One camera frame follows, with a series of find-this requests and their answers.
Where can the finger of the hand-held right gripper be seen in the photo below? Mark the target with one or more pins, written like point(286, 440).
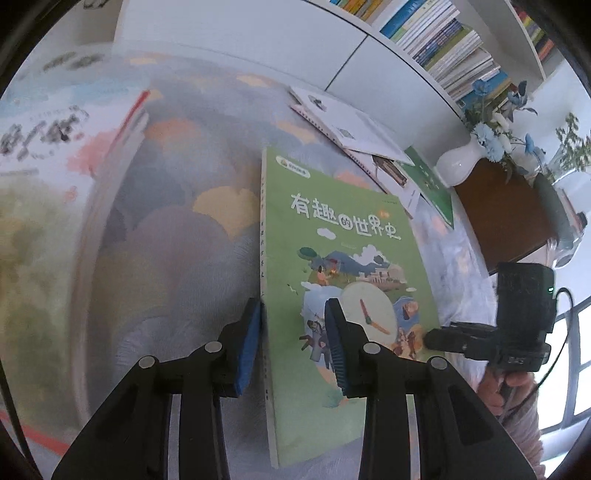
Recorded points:
point(452, 342)

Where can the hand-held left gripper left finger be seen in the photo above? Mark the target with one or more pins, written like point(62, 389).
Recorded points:
point(251, 346)

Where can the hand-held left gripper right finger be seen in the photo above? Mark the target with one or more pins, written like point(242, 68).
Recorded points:
point(334, 350)

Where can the light green illustrated book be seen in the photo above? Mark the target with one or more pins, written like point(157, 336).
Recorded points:
point(323, 258)

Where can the dark green book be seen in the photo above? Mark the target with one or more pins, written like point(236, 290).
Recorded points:
point(434, 189)

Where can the white illustrated book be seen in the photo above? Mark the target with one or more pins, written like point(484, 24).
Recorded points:
point(351, 124)

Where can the person's right forearm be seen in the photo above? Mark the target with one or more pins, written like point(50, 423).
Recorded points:
point(526, 434)

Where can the row of colourful shelved books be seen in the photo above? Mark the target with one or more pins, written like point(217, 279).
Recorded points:
point(438, 41)

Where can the row of small shelved books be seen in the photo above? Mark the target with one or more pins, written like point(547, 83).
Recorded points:
point(531, 27)

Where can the person's right hand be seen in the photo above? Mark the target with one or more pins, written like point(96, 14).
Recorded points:
point(491, 390)

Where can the brown wooden cabinet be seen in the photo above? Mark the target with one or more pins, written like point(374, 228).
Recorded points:
point(498, 217)

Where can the window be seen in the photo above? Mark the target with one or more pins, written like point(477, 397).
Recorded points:
point(579, 369)

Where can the dark green oval object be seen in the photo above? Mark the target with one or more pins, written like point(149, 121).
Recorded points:
point(551, 207)

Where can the white vase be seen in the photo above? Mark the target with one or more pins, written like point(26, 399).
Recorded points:
point(455, 164)

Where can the glass vase with green stems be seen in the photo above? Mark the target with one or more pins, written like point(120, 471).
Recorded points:
point(572, 147)

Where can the blue white artificial flowers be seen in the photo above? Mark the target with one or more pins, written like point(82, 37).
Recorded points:
point(489, 138)

